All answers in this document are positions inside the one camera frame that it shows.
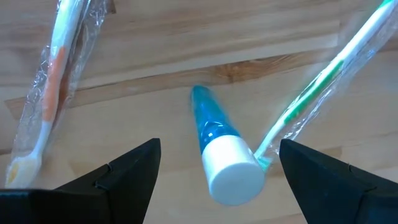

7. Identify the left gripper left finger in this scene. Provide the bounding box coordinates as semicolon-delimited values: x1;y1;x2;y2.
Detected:
0;138;162;224

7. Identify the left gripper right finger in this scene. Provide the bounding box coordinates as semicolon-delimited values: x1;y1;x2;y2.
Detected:
279;139;398;224

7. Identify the green toothbrush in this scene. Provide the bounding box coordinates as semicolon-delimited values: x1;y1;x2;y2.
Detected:
253;0;398;174

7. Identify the blue mouthwash bottle white cap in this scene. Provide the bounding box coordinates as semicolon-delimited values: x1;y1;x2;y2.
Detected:
190;84;266;207

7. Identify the orange toothbrush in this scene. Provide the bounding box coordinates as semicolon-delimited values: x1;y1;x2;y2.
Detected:
4;0;108;190

